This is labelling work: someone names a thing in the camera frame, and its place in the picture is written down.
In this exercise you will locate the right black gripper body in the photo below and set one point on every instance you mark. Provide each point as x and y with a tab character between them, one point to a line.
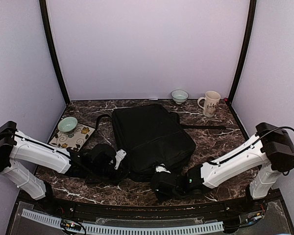
161	197

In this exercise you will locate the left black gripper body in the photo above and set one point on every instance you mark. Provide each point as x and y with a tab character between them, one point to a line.
98	172

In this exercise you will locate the black student bag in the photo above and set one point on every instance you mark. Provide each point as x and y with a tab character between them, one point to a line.
152	136

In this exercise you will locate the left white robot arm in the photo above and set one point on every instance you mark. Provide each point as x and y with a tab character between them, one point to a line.
15	146

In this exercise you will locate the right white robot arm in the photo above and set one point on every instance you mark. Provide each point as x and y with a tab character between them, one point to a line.
270	147

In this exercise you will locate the floral placemat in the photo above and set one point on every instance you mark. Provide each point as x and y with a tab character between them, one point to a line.
72	140

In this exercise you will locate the green bowl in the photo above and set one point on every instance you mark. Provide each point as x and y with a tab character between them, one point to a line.
67	124

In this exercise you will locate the small white bowl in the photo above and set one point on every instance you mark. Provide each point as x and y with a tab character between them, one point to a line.
179	96

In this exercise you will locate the cream mug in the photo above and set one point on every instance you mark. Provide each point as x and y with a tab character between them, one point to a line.
209	103

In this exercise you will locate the black front table rail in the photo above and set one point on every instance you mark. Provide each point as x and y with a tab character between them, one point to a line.
137	204

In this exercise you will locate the white cable duct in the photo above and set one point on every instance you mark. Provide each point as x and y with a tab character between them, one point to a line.
87	228

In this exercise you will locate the left black frame post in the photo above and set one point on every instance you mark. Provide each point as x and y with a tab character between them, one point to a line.
52	50

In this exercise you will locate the black frame post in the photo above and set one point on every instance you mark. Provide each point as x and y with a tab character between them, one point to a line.
52	50
244	49

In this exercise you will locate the right black frame post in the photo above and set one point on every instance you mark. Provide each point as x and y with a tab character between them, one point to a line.
244	49

